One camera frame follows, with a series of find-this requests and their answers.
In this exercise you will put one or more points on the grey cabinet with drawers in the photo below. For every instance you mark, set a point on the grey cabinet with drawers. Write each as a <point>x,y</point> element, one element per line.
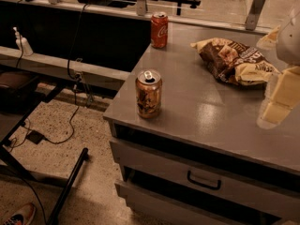
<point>208,128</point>

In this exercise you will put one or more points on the orange white sneaker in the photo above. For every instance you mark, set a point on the orange white sneaker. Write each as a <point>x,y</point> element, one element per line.
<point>23,216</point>

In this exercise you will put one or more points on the black drawer handle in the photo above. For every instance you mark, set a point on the black drawer handle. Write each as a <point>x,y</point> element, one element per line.
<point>204,184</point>

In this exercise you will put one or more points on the brown chip bag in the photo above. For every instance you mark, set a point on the brown chip bag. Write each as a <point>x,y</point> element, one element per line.
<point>233,62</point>

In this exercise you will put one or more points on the black power adapter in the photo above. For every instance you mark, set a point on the black power adapter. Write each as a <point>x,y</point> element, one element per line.
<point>34,137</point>

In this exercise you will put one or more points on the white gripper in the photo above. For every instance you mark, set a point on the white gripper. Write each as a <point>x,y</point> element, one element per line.
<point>290,42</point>

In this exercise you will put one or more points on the orange soda can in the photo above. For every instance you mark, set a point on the orange soda can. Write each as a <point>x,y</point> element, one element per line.
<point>159,29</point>

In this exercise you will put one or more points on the white spray bottle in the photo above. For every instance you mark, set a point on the white spray bottle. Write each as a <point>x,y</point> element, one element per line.
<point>22,43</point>

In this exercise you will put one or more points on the brown patterned drink can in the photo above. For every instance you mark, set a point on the brown patterned drink can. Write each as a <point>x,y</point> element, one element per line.
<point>148,93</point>

